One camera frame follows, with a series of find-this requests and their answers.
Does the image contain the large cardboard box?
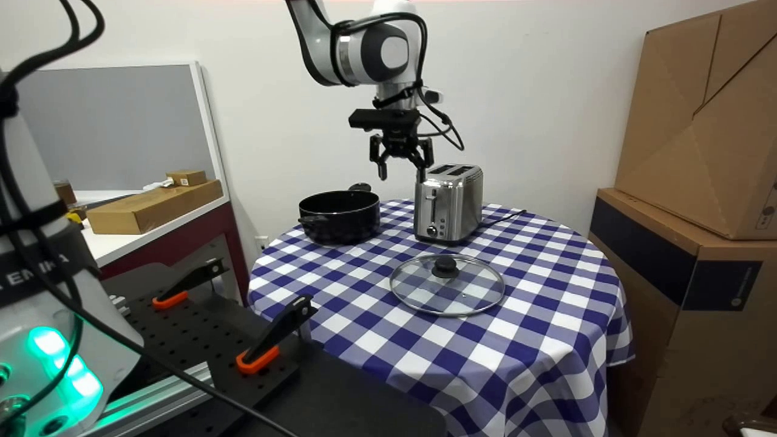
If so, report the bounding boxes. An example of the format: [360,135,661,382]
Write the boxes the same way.
[614,0,777,239]

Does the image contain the white shelf table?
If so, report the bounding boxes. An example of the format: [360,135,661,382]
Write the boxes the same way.
[82,194,247,304]

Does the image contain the near orange black clamp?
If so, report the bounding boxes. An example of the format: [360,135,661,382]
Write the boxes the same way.
[235,295,315,376]

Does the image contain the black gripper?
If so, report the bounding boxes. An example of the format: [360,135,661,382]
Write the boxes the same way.
[347,92,435,182]

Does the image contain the glass pot lid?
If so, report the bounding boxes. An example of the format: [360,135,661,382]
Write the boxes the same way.
[389,251,504,317]

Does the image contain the black cooking pot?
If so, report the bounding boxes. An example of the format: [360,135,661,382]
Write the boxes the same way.
[299,182,381,245]

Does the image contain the blue white checkered tablecloth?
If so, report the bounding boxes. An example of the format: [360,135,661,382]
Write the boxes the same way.
[247,198,631,437]

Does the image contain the orange black clamp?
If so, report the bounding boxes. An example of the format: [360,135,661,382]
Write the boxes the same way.
[235,295,315,376]
[150,256,226,312]

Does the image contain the white robot base green light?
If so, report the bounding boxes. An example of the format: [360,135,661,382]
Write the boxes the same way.
[0,86,144,437]

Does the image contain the grey whiteboard panel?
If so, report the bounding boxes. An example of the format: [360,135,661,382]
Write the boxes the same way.
[19,60,226,192]

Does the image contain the brown cardboard cabinet box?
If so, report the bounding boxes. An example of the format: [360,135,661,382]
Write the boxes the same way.
[591,189,777,437]

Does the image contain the flat cardboard box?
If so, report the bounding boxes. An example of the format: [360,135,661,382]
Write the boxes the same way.
[87,169,223,234]

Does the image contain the silver toaster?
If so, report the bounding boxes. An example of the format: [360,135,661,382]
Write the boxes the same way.
[412,162,484,243]

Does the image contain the black perforated breadboard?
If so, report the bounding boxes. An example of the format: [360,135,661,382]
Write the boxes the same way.
[105,263,446,437]

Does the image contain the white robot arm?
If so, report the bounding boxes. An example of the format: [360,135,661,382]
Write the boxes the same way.
[285,0,435,180]

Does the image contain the far orange black clamp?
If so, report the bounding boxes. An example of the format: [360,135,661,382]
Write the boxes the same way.
[150,256,226,312]

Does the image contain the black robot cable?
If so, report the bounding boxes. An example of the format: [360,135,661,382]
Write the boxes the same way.
[0,0,314,437]

